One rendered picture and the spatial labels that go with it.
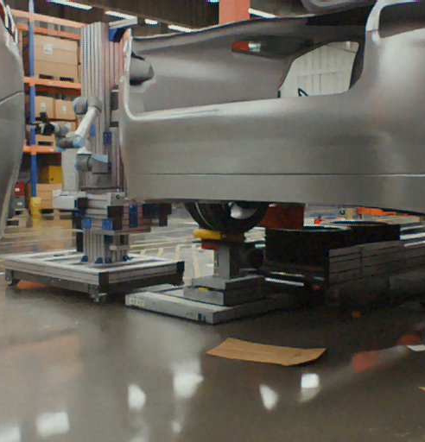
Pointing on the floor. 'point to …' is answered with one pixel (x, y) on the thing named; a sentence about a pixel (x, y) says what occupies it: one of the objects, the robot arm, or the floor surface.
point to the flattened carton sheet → (244, 351)
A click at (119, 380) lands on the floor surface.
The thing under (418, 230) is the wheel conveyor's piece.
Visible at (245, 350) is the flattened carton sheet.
